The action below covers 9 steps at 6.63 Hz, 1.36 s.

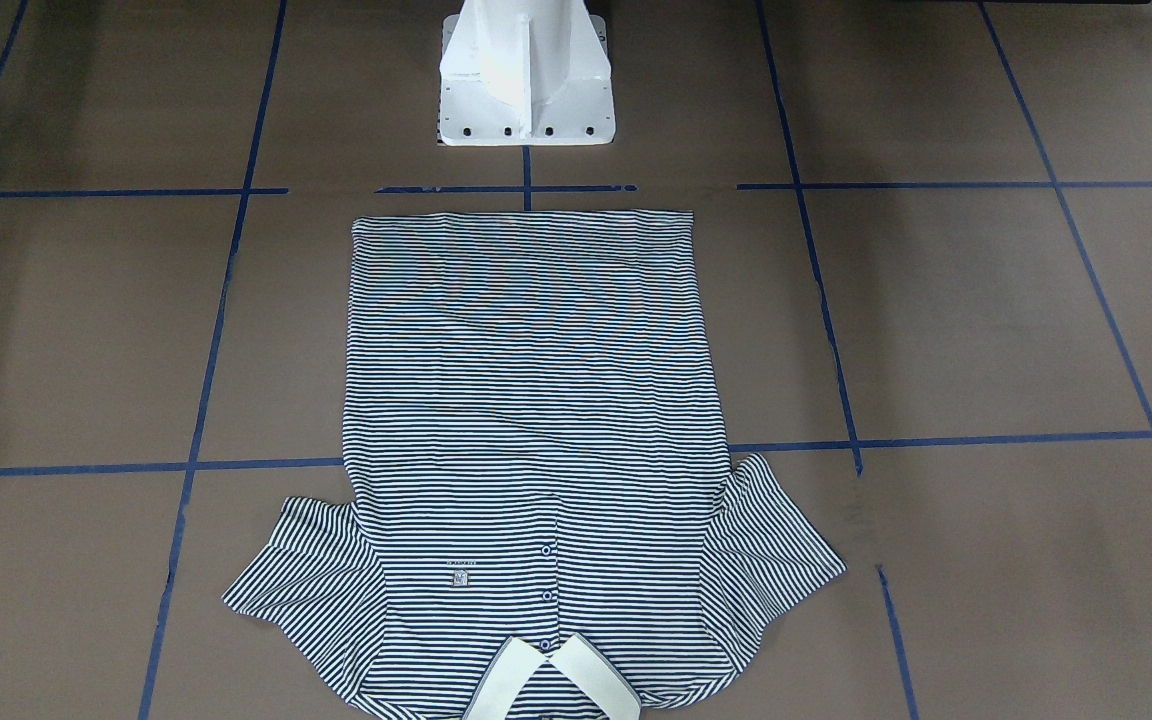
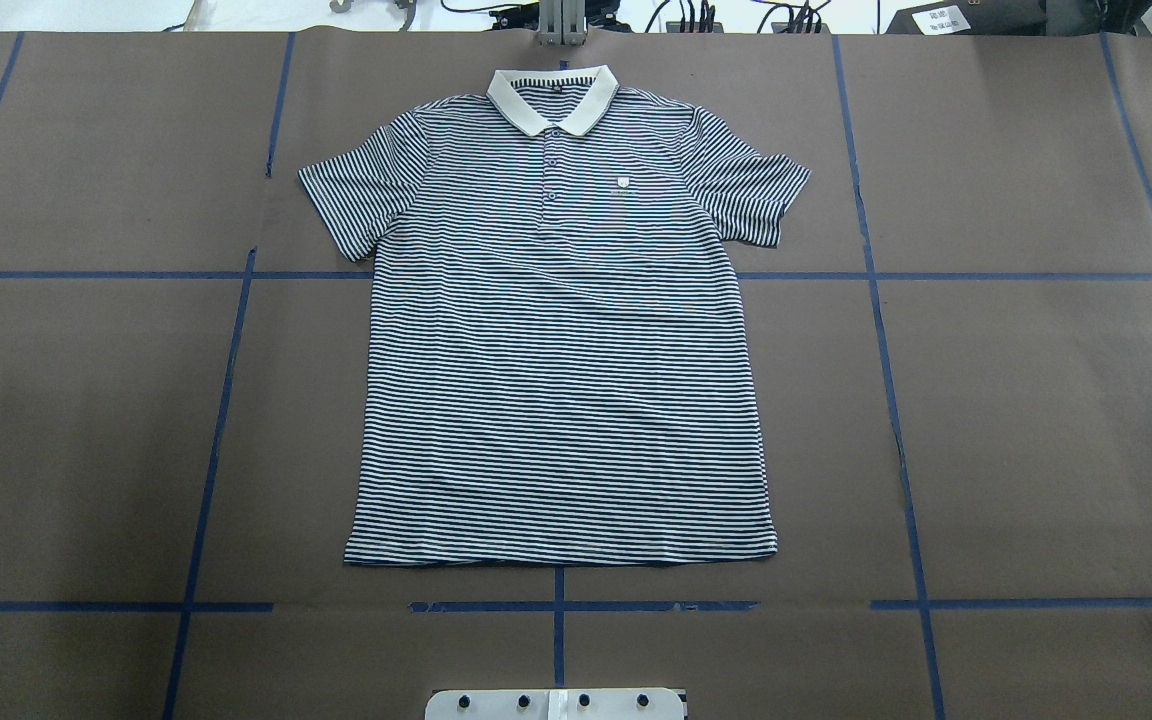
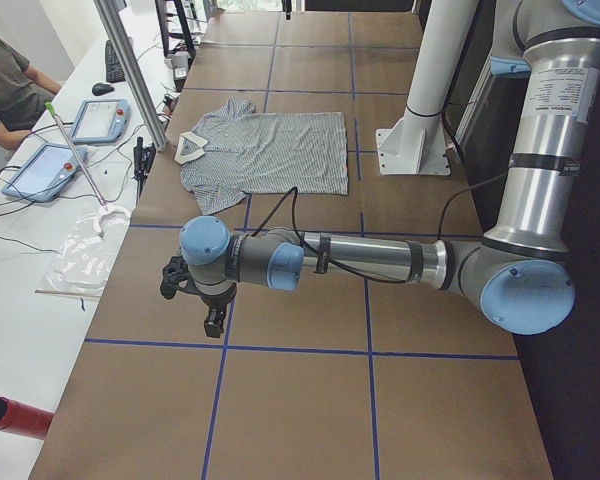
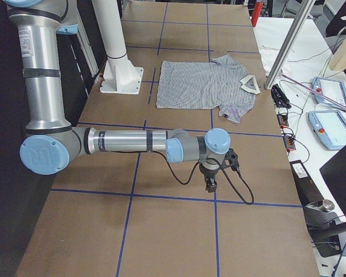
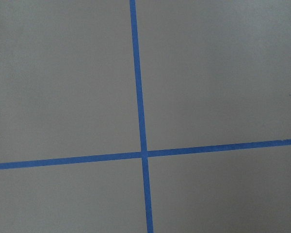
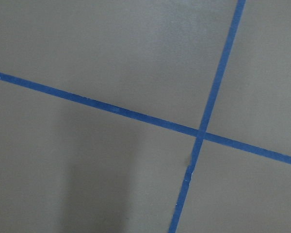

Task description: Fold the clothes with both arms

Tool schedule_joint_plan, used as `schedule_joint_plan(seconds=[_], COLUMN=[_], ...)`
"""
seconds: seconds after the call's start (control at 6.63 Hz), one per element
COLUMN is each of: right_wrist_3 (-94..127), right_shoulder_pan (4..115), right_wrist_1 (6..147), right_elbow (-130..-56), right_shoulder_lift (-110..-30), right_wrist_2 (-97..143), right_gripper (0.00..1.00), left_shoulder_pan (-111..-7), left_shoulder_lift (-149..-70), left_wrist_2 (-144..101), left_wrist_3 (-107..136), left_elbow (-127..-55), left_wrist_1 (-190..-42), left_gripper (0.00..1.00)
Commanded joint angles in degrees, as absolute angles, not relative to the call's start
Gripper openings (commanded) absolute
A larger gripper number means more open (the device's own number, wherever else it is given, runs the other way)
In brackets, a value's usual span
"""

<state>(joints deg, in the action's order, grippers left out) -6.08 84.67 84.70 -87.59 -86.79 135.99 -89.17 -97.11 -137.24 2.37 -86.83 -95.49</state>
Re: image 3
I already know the clear plastic bag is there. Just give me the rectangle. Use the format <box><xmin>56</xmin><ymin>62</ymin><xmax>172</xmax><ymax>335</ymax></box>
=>
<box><xmin>35</xmin><ymin>213</ymin><xmax>129</xmax><ymax>299</ymax></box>

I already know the long pink white stick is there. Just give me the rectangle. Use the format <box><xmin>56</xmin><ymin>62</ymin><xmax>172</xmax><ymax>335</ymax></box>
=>
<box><xmin>45</xmin><ymin>102</ymin><xmax>107</xmax><ymax>211</ymax></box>

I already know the black clamp tool on desk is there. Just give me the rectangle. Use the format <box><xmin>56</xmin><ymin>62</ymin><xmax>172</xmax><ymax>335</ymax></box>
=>
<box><xmin>133</xmin><ymin>136</ymin><xmax>156</xmax><ymax>202</ymax></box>

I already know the white mounting pedestal column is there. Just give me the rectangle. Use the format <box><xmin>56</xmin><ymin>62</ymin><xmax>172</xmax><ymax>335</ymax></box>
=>
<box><xmin>376</xmin><ymin>0</ymin><xmax>478</xmax><ymax>176</ymax></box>

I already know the red cylinder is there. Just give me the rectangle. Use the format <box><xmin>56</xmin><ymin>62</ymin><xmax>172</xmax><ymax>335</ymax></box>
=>
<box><xmin>0</xmin><ymin>397</ymin><xmax>54</xmax><ymax>440</ymax></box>

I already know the teach pendant tablet near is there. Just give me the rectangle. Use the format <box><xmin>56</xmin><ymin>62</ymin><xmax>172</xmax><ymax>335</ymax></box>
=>
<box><xmin>1</xmin><ymin>143</ymin><xmax>80</xmax><ymax>202</ymax></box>

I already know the white clothes hanger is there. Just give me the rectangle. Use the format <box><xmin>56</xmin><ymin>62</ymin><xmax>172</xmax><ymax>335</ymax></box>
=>
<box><xmin>78</xmin><ymin>204</ymin><xmax>131</xmax><ymax>238</ymax></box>

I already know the black computer mouse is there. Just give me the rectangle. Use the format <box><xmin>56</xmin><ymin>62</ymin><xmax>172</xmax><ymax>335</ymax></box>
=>
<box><xmin>91</xmin><ymin>82</ymin><xmax>115</xmax><ymax>96</ymax></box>

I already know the black keyboard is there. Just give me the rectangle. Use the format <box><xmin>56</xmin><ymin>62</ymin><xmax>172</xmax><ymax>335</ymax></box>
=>
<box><xmin>104</xmin><ymin>40</ymin><xmax>126</xmax><ymax>83</ymax></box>

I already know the seated person grey shirt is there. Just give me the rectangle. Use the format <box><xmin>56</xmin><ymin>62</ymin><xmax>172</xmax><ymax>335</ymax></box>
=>
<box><xmin>0</xmin><ymin>38</ymin><xmax>61</xmax><ymax>150</ymax></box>

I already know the aluminium frame post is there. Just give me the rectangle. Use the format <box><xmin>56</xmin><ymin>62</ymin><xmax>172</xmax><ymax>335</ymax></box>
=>
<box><xmin>94</xmin><ymin>0</ymin><xmax>168</xmax><ymax>152</ymax></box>

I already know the teach pendant tablet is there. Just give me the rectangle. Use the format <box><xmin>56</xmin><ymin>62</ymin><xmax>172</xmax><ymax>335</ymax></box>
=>
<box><xmin>1</xmin><ymin>143</ymin><xmax>80</xmax><ymax>202</ymax></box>
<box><xmin>70</xmin><ymin>99</ymin><xmax>130</xmax><ymax>145</ymax></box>

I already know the blue white striped polo shirt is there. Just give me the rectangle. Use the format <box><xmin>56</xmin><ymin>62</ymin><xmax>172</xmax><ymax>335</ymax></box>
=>
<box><xmin>180</xmin><ymin>98</ymin><xmax>348</xmax><ymax>215</ymax></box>

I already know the teach pendant tablet far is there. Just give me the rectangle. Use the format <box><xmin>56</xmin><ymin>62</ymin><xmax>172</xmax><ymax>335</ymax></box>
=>
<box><xmin>70</xmin><ymin>99</ymin><xmax>130</xmax><ymax>145</ymax></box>

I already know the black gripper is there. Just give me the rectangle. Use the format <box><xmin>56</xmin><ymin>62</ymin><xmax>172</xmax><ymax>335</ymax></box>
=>
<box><xmin>199</xmin><ymin>283</ymin><xmax>237</xmax><ymax>338</ymax></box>

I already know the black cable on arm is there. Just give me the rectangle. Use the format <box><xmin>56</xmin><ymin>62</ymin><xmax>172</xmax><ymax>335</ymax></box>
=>
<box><xmin>249</xmin><ymin>169</ymin><xmax>510</xmax><ymax>286</ymax></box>

